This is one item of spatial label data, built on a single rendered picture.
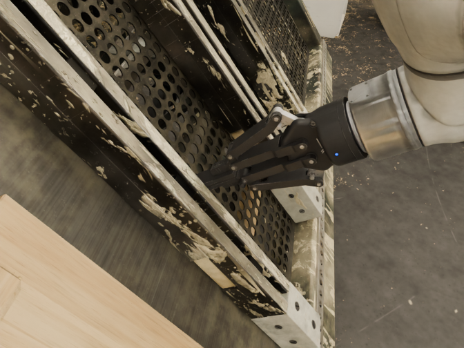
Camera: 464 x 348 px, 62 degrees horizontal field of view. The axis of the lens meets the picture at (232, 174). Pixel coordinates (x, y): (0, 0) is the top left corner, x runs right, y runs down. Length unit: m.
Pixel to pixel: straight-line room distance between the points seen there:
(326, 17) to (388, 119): 3.60
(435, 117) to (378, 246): 1.75
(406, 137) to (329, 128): 0.08
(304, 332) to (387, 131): 0.41
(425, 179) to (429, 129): 2.17
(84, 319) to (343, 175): 2.13
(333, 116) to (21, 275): 0.35
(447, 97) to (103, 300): 0.39
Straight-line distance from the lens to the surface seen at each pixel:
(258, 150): 0.50
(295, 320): 0.69
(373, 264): 2.06
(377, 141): 0.43
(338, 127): 0.44
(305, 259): 0.89
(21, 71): 0.46
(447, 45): 0.32
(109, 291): 0.46
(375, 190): 2.41
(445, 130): 0.43
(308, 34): 1.71
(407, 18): 0.32
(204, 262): 0.59
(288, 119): 0.46
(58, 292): 0.42
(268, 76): 0.98
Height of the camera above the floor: 1.62
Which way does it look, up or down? 44 degrees down
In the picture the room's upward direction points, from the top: straight up
